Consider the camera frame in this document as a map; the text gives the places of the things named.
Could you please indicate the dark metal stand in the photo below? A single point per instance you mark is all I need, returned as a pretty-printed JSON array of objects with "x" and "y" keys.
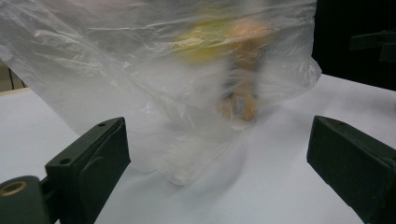
[{"x": 373, "y": 43}]

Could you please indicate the yellow snack packet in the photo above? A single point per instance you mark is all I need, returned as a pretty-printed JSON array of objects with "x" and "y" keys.
[{"x": 199, "y": 43}]

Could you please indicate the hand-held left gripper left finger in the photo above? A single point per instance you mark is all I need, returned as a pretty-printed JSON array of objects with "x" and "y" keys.
[{"x": 93, "y": 161}]

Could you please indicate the clear plastic bag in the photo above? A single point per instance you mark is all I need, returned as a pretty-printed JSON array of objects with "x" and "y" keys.
[{"x": 102, "y": 71}]

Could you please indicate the orange snack packet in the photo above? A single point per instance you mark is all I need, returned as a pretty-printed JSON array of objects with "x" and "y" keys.
[{"x": 246, "y": 62}]

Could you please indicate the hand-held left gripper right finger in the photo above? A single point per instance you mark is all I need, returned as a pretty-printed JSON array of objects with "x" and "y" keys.
[{"x": 355, "y": 158}]

